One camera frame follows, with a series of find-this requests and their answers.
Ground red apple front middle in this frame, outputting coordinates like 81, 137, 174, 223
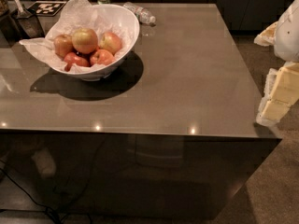
90, 49, 115, 65

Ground white bowl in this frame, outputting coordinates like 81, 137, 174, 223
46, 4, 139, 81

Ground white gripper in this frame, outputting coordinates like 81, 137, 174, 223
254, 0, 299, 127

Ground dark scoop with white handle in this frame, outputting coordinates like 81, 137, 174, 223
13, 0, 44, 38

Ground red-yellow apple right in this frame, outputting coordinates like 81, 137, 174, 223
99, 32, 122, 55

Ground clear plastic water bottle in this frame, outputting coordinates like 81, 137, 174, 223
123, 2, 156, 25

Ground white tissue paper liner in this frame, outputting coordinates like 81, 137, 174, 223
20, 0, 139, 80

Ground red apple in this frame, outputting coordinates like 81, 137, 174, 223
54, 35, 74, 58
90, 49, 115, 65
64, 52, 90, 72

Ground red apple far left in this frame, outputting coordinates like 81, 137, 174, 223
54, 35, 74, 58

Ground red apple front left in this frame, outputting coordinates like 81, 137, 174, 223
64, 52, 90, 72

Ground large yellow-red apple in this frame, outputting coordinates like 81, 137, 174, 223
72, 28, 98, 54

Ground black white fiducial marker card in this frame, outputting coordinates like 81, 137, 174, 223
28, 1, 65, 17

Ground black floor cable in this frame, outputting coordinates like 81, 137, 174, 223
0, 166, 94, 224

